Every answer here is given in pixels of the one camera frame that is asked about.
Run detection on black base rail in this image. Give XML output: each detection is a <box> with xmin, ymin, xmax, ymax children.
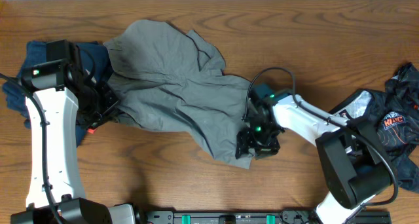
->
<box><xmin>111</xmin><ymin>202</ymin><xmax>392</xmax><ymax>224</ymax></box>

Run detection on grey shorts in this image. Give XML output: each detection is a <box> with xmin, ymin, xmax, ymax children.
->
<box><xmin>105</xmin><ymin>20</ymin><xmax>253</xmax><ymax>169</ymax></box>

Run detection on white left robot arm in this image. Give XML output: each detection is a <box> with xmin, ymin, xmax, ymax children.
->
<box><xmin>10</xmin><ymin>59</ymin><xmax>113</xmax><ymax>223</ymax></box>

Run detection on black patterned jersey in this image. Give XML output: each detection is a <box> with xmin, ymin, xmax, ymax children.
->
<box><xmin>330</xmin><ymin>62</ymin><xmax>418</xmax><ymax>193</ymax></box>

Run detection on orange red garment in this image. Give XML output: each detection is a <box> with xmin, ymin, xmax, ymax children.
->
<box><xmin>87</xmin><ymin>128</ymin><xmax>96</xmax><ymax>134</ymax></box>

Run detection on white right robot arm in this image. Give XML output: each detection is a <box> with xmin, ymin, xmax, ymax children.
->
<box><xmin>236</xmin><ymin>84</ymin><xmax>396</xmax><ymax>223</ymax></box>

